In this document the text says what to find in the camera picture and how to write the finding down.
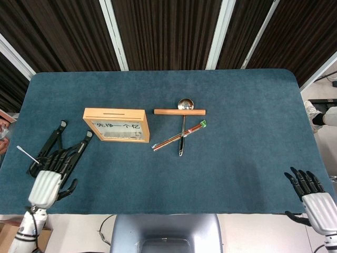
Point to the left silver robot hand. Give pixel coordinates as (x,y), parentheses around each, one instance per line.
(44,187)

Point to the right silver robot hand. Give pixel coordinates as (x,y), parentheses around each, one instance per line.
(319,210)

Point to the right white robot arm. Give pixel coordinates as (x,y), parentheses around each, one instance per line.
(330,243)

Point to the black folding laptop stand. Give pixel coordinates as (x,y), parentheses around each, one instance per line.
(51,139)

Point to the cardboard box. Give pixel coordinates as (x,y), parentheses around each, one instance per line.
(6,230)

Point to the leg in light trousers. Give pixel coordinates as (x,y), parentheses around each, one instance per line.
(331,117)

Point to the white sneaker with black sock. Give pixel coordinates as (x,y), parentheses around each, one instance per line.
(313,116)

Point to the black flat device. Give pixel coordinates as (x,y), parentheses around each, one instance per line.
(323,102)

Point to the blue tablecloth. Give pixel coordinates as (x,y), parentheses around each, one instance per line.
(223,158)

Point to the grey robot torso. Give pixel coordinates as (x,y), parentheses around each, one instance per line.
(168,226)

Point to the wrapped red chopsticks pair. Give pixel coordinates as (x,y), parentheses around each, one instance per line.
(168,142)

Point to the wooden rolling pin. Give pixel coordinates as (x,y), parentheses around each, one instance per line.
(179,112)

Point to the stainless steel ladle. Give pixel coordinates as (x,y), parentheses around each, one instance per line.
(185,103)

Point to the wooden coin box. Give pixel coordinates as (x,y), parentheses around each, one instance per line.
(118,126)

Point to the white partition post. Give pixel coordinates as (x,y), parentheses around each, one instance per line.
(260,34)
(15,58)
(321,71)
(114,34)
(219,34)

